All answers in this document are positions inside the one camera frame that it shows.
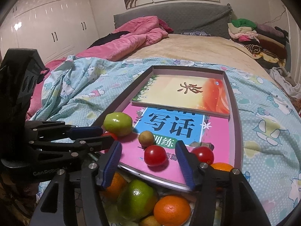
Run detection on orange tangerine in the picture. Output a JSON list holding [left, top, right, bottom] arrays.
[[100, 172, 128, 202], [153, 195, 191, 225], [211, 162, 234, 172]]

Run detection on cherry tomato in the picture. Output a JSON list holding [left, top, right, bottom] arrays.
[[101, 132, 118, 140], [191, 146, 214, 165], [144, 145, 167, 167]]

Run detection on green mango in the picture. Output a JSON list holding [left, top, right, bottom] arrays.
[[117, 180, 159, 221], [103, 112, 133, 137]]

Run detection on brown longan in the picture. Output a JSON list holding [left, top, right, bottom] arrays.
[[138, 215, 161, 226], [138, 131, 155, 147]]

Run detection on blue hello kitty quilt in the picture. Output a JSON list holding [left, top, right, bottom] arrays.
[[28, 56, 300, 225]]

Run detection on white wardrobe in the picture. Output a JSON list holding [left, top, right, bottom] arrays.
[[1, 0, 98, 64]]

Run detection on pink workbook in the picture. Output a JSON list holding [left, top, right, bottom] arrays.
[[119, 104, 234, 184]]

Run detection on orange cream book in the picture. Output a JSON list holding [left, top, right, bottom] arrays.
[[131, 75, 230, 118]]

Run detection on pink quilt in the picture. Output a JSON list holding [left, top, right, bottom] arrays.
[[25, 15, 175, 121]]

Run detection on white crumpled cloth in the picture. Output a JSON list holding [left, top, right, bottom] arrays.
[[269, 67, 300, 99]]

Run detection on beige bed blanket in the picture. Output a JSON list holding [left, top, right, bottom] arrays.
[[125, 34, 274, 82]]

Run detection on pile of folded clothes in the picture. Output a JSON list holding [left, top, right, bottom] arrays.
[[228, 18, 289, 70]]

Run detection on grey headboard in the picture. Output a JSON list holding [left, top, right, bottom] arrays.
[[113, 2, 232, 38]]

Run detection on cream curtain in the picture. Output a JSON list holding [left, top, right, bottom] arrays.
[[286, 8, 301, 83]]

